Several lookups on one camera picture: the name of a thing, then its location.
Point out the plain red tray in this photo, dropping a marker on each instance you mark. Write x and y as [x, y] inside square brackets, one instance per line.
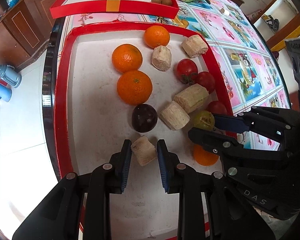
[95, 105]

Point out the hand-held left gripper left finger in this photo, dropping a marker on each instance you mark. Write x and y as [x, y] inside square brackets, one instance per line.
[125, 165]

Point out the grey thermos jug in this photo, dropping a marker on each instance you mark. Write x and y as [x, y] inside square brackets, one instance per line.
[10, 76]

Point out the small white block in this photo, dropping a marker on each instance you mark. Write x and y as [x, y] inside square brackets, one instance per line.
[222, 10]

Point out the red tomato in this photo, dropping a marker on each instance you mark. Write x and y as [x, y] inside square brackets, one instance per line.
[187, 68]
[206, 81]
[216, 107]

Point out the peeled sugarcane piece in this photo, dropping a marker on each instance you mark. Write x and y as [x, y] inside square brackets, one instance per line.
[175, 115]
[143, 150]
[161, 57]
[191, 97]
[195, 46]

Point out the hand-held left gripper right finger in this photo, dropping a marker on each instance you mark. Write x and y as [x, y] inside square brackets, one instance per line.
[163, 167]

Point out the green tomato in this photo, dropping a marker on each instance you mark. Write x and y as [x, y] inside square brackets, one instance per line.
[202, 120]

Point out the blue thermos jug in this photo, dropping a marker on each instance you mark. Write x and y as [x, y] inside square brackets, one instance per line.
[0, 93]

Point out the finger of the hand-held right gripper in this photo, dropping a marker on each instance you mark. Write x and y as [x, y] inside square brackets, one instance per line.
[210, 140]
[230, 123]

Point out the dark purple plum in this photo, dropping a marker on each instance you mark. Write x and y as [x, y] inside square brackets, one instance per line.
[144, 118]

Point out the brown kiwi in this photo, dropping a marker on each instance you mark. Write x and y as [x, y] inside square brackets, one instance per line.
[156, 0]
[166, 2]

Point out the orange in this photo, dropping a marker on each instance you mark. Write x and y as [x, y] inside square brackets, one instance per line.
[205, 158]
[156, 36]
[134, 87]
[127, 58]

